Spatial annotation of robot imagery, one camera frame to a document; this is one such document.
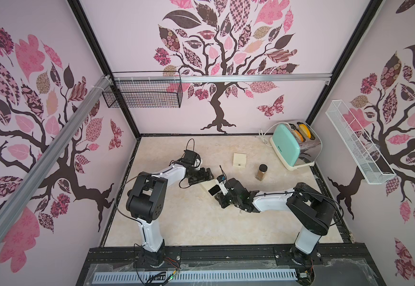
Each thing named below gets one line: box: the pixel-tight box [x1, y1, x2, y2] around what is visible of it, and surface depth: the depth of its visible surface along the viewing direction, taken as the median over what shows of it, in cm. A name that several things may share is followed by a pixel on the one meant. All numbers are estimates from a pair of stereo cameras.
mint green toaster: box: [269, 120, 323, 172], surface depth 98 cm
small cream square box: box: [233, 153, 247, 169], surface depth 106 cm
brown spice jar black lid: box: [255, 163, 268, 182], surface depth 94 cm
